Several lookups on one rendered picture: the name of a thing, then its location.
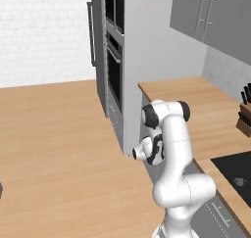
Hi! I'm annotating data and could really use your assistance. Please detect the grey cupboard door handle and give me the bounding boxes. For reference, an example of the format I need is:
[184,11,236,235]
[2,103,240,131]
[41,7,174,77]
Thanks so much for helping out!
[202,0,219,37]
[194,0,209,33]

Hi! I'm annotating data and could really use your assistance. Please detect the narrow grey wall cupboard door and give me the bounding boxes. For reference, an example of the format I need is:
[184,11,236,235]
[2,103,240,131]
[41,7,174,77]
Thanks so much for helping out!
[169,0,208,43]

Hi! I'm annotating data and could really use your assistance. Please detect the grey fridge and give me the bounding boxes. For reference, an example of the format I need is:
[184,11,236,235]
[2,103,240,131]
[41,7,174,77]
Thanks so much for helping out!
[86,0,109,119]

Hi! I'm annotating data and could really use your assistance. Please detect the grey counter drawer front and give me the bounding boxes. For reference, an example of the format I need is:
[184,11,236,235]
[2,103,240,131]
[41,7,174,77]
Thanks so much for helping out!
[191,192,249,238]

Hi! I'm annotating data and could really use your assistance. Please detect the grey drawer under oven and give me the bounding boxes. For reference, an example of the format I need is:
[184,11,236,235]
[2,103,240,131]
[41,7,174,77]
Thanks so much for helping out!
[107,93,126,153]

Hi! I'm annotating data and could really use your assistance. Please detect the grey tall oven cabinet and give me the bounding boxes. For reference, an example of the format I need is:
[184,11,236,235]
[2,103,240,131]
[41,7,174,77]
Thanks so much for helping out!
[103,0,208,159]

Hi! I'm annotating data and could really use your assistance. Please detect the grey drawer handle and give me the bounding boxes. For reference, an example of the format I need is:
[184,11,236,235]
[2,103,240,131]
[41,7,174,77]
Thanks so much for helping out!
[211,202,232,229]

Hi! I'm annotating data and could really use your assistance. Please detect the wooden knife block, black knives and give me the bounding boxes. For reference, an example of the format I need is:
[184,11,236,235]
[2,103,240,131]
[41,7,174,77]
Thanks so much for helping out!
[235,82,251,138]

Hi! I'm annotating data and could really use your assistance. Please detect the grey oven door handle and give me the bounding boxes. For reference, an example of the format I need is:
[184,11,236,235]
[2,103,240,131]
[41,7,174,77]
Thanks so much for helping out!
[105,43,123,65]

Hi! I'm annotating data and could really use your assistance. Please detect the wide grey wall cupboard door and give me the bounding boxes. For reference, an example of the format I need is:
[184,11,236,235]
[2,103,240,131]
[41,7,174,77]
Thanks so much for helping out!
[202,0,251,67]

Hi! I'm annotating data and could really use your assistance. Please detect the black glass microwave oven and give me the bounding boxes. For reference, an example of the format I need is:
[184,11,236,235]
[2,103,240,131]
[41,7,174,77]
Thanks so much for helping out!
[104,0,126,36]

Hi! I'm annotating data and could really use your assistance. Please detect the grey fridge handle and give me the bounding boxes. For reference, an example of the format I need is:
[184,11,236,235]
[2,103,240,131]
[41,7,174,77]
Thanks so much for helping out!
[86,1,97,68]

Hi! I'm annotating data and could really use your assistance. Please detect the black glass oven door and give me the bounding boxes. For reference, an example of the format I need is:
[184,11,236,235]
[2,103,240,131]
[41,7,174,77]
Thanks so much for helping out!
[105,35,125,115]

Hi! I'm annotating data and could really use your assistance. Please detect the black hob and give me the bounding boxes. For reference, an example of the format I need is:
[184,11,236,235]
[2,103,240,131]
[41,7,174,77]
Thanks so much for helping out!
[210,151,251,210]

